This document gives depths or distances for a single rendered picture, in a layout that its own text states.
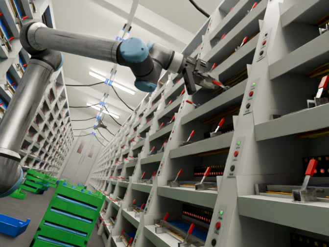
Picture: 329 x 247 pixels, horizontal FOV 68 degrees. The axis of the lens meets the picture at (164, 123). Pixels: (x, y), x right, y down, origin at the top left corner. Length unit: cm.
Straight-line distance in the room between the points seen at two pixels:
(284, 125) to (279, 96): 19
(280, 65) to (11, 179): 107
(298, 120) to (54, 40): 92
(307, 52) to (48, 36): 93
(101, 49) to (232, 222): 72
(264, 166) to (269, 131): 11
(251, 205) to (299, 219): 13
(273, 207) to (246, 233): 15
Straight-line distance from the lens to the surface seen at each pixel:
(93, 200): 169
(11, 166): 118
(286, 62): 78
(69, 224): 170
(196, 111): 122
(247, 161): 70
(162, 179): 132
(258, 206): 62
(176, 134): 137
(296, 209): 54
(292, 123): 63
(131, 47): 89
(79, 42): 104
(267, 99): 78
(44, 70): 129
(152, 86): 98
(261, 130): 71
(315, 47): 72
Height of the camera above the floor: 46
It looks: 18 degrees up
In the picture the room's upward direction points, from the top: 20 degrees clockwise
